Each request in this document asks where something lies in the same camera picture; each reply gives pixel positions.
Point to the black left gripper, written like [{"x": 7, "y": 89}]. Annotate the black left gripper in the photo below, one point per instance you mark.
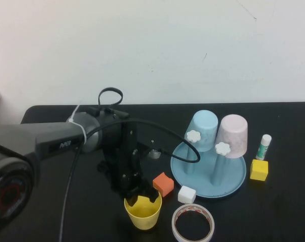
[{"x": 122, "y": 156}]

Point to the yellow plastic cup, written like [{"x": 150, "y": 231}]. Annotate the yellow plastic cup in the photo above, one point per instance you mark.
[{"x": 143, "y": 219}]

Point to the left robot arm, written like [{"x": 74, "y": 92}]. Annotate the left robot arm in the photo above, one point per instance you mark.
[{"x": 54, "y": 136}]

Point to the blue cup stand with pegs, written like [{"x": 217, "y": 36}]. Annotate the blue cup stand with pegs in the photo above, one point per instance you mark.
[{"x": 205, "y": 186}]

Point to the light blue plastic cup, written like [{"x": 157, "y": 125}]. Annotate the light blue plastic cup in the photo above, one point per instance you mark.
[{"x": 205, "y": 121}]

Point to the pink marbled plastic cup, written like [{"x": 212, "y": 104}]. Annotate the pink marbled plastic cup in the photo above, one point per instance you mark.
[{"x": 235, "y": 131}]

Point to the orange foam block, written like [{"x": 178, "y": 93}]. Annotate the orange foam block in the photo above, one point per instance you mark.
[{"x": 164, "y": 184}]

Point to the white foam cube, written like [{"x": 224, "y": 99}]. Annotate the white foam cube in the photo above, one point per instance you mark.
[{"x": 186, "y": 194}]

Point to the white double-sided tape roll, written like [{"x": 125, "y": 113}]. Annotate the white double-sided tape roll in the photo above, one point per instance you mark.
[{"x": 192, "y": 207}]

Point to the white zip tie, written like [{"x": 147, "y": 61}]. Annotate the white zip tie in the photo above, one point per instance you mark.
[{"x": 77, "y": 123}]

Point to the yellow cube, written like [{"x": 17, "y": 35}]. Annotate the yellow cube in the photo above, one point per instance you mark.
[{"x": 258, "y": 170}]

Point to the white green glue stick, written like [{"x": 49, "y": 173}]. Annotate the white green glue stick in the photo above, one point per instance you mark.
[{"x": 263, "y": 151}]

